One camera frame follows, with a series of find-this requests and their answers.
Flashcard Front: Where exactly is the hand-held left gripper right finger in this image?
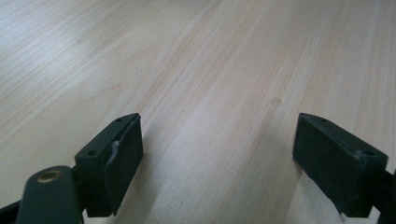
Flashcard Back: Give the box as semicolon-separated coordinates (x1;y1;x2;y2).
292;112;389;218

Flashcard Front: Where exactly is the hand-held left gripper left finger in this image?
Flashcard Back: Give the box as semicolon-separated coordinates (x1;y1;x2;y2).
74;112;145;218

